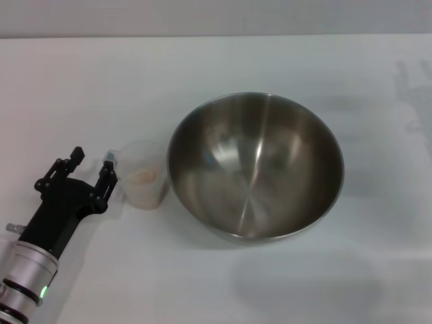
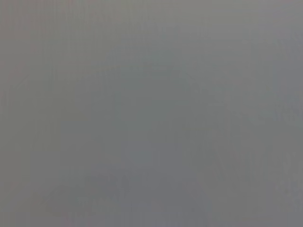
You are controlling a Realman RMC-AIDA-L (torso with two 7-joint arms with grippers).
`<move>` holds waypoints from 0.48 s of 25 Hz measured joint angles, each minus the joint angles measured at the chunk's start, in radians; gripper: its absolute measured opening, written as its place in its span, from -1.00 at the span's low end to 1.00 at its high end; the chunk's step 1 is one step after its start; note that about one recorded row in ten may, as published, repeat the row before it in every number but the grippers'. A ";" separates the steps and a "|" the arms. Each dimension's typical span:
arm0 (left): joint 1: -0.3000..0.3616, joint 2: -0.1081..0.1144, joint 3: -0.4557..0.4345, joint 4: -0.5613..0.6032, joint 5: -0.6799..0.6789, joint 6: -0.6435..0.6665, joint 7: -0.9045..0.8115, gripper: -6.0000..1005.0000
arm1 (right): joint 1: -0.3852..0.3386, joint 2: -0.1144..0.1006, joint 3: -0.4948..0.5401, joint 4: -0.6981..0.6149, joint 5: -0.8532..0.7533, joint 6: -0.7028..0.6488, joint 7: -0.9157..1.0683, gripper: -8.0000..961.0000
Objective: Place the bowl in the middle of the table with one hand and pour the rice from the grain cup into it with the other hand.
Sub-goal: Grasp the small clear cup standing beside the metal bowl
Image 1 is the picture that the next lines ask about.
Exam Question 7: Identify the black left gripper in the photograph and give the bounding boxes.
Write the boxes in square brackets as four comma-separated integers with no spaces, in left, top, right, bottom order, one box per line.
[16,146,119,261]

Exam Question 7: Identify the rice grains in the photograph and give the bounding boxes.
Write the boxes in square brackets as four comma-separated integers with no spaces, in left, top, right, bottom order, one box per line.
[128,167,168,209]

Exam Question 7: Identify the stainless steel mixing bowl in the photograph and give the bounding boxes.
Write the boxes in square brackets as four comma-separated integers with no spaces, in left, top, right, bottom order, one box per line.
[167,91,346,249]

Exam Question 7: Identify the clear plastic measuring cup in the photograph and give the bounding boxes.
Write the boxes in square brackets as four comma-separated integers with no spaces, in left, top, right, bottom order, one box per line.
[108,140,170,211]

